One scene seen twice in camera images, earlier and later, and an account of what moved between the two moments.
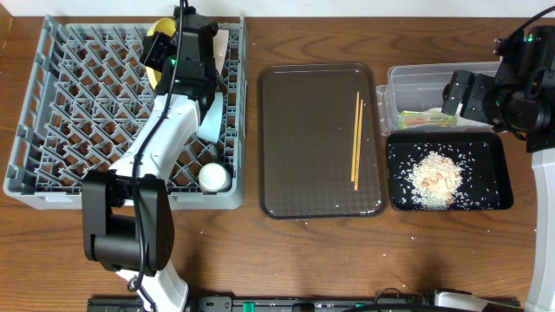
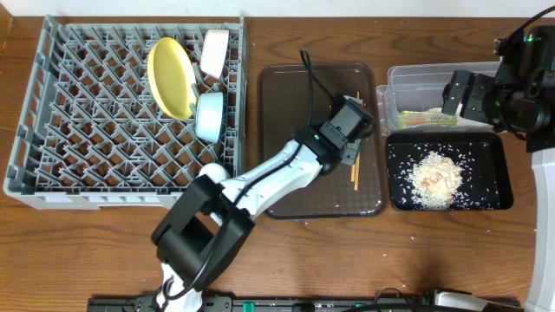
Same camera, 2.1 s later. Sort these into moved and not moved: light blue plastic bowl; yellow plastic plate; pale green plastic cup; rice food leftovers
Moved: yellow plastic plate
Not moved: pale green plastic cup; light blue plastic bowl; rice food leftovers
